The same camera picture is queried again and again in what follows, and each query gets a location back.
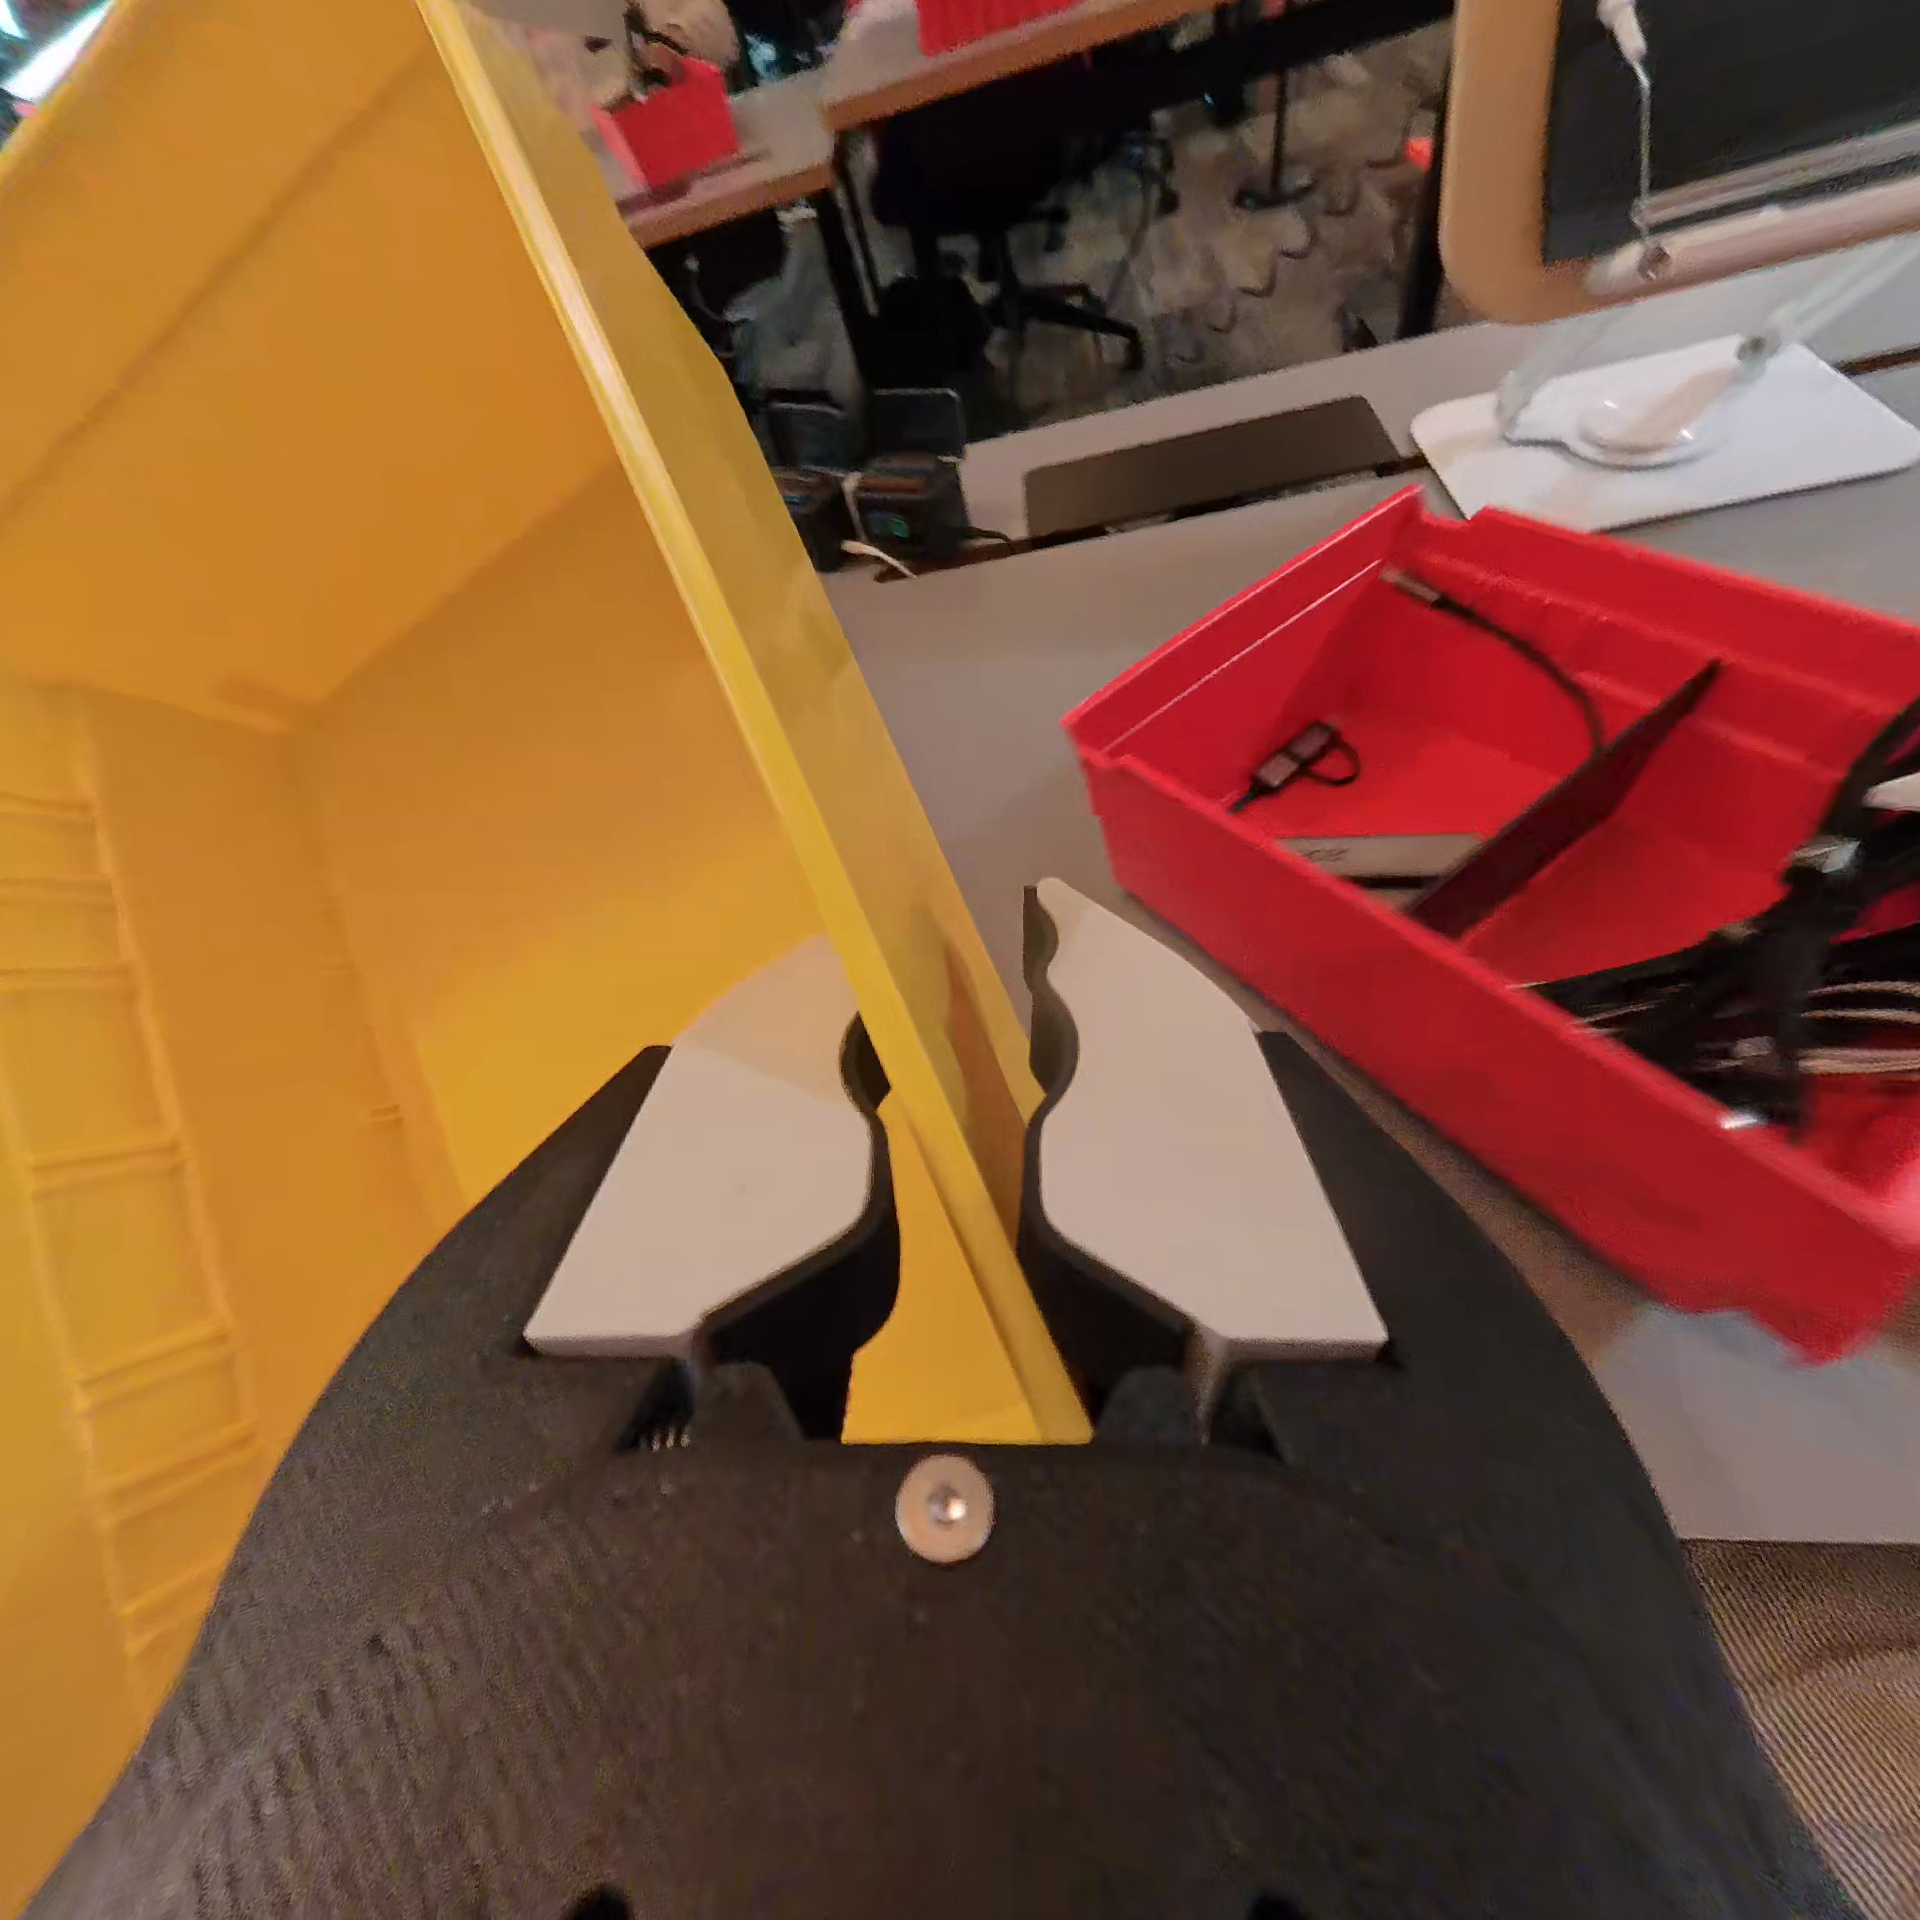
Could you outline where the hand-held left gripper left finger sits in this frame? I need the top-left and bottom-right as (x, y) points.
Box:
(525, 939), (902, 1362)

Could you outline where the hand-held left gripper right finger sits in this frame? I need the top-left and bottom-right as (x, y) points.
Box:
(1020, 878), (1392, 1366)

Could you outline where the yellow plastic bin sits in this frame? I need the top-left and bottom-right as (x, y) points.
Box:
(0, 0), (1096, 1920)

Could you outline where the grey desk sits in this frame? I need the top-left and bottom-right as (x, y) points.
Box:
(824, 249), (1920, 1549)

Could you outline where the red plastic bin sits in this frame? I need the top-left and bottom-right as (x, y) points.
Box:
(1064, 486), (1920, 1364)

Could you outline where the flat grey device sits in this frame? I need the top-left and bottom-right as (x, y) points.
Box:
(1276, 833), (1490, 889)

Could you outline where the black bin divider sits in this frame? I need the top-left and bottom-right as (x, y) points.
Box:
(1409, 656), (1724, 944)

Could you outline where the black flat pad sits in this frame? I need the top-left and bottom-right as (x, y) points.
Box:
(1025, 398), (1406, 544)

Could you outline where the black portable power station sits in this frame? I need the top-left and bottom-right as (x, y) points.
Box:
(770, 448), (974, 577)

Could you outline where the white monitor stand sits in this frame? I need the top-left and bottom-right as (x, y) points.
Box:
(1410, 226), (1920, 538)

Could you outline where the black office chair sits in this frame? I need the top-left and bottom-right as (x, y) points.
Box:
(867, 81), (1190, 380)

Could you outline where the wooden edged table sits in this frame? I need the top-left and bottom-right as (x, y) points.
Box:
(818, 0), (1254, 140)
(621, 77), (846, 255)

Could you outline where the beige framed monitor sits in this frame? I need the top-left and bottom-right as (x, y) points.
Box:
(1437, 0), (1920, 327)

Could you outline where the red ribbed bin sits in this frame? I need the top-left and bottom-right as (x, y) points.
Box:
(912, 0), (1115, 62)
(591, 54), (748, 192)

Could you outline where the small black adapter cable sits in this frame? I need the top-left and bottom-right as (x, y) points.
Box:
(1229, 721), (1363, 814)

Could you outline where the bundle of black cables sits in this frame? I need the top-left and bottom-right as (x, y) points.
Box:
(1522, 719), (1920, 1147)

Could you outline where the black cable with metal plug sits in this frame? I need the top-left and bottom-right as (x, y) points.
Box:
(1380, 566), (1609, 755)

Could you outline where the white hanging cable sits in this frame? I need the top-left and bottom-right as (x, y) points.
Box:
(1594, 0), (1677, 282)

